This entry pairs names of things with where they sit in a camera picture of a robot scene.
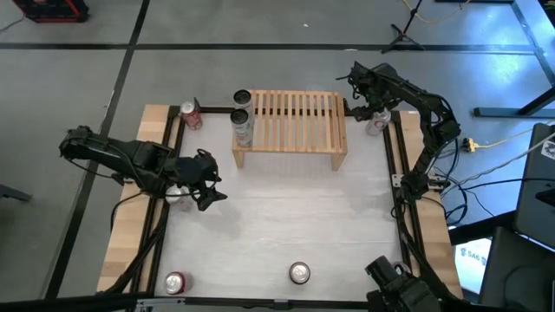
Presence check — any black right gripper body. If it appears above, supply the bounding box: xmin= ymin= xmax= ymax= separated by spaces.
xmin=353 ymin=64 xmax=394 ymax=109

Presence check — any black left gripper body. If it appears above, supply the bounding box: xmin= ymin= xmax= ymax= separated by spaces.
xmin=172 ymin=154 xmax=214 ymax=192

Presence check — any silver Diet Coke can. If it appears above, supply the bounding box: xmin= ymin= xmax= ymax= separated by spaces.
xmin=365 ymin=107 xmax=392 ymax=138
xmin=164 ymin=185 xmax=195 ymax=212

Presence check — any tall white Celsius can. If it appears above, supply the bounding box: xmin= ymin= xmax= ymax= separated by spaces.
xmin=232 ymin=88 xmax=255 ymax=112
xmin=229 ymin=107 xmax=256 ymax=148

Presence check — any red Star Wars Coca-Cola can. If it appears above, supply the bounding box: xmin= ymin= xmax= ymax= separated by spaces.
xmin=288 ymin=261 xmax=312 ymax=286

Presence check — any wooden slatted shelf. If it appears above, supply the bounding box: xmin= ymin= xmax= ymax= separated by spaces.
xmin=232 ymin=89 xmax=349 ymax=172

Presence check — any black tripod stand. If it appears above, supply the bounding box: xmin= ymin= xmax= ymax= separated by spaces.
xmin=380 ymin=0 xmax=427 ymax=55

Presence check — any grey chair base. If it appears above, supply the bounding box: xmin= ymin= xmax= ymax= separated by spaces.
xmin=0 ymin=184 xmax=34 ymax=203

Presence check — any white SA6 label sheet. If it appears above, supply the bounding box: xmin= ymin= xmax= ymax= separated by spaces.
xmin=453 ymin=237 xmax=493 ymax=296

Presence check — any dark grey monitor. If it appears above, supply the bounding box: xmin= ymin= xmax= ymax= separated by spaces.
xmin=513 ymin=122 xmax=555 ymax=251

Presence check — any red and black crate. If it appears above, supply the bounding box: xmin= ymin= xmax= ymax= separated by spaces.
xmin=11 ymin=0 xmax=90 ymax=24

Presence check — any black metal table frame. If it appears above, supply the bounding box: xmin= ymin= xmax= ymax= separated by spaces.
xmin=97 ymin=102 xmax=461 ymax=312

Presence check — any yellow extension cord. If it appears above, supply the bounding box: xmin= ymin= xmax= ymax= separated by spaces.
xmin=461 ymin=124 xmax=555 ymax=153

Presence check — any black desk leg frame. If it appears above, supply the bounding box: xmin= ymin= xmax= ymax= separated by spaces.
xmin=473 ymin=0 xmax=555 ymax=120

